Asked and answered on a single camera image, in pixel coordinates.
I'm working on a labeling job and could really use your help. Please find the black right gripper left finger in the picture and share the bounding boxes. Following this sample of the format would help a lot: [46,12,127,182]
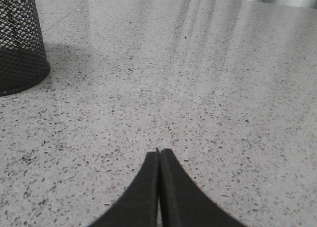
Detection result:
[91,151,159,227]

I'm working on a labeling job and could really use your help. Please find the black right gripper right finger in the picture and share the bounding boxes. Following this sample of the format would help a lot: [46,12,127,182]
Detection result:
[159,149,243,227]

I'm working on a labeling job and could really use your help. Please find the black mesh bucket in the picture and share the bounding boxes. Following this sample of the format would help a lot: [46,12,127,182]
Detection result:
[0,0,50,96]

